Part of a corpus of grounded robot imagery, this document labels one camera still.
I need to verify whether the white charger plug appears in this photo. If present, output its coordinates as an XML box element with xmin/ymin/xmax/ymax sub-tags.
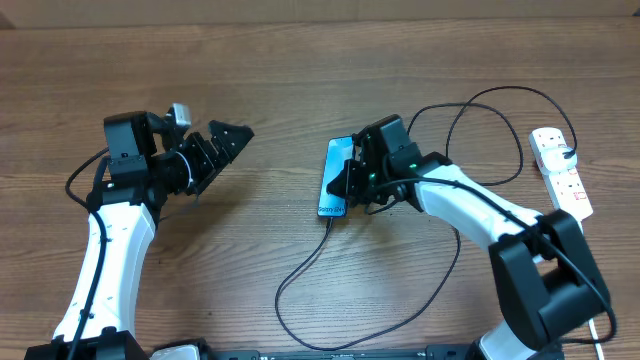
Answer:
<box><xmin>537</xmin><ymin>147</ymin><xmax>578</xmax><ymax>175</ymax></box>

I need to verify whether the white power strip cord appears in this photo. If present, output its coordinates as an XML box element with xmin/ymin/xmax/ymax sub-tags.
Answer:
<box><xmin>587</xmin><ymin>317</ymin><xmax>606</xmax><ymax>360</ymax></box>

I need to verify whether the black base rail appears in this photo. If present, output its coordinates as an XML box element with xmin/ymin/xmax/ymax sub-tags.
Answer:
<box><xmin>201</xmin><ymin>344</ymin><xmax>486</xmax><ymax>360</ymax></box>

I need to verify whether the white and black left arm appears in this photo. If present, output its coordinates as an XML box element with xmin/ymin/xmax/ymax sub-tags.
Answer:
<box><xmin>25</xmin><ymin>104</ymin><xmax>254</xmax><ymax>360</ymax></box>

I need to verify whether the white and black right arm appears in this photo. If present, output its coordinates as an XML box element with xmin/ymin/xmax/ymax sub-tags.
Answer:
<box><xmin>318</xmin><ymin>115</ymin><xmax>617</xmax><ymax>359</ymax></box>

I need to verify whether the white power strip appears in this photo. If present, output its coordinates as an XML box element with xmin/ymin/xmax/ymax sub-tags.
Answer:
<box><xmin>528</xmin><ymin>127</ymin><xmax>593</xmax><ymax>223</ymax></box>

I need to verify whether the Galaxy S24+ smartphone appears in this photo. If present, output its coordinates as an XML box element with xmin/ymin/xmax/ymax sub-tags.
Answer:
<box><xmin>317</xmin><ymin>136</ymin><xmax>354</xmax><ymax>218</ymax></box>

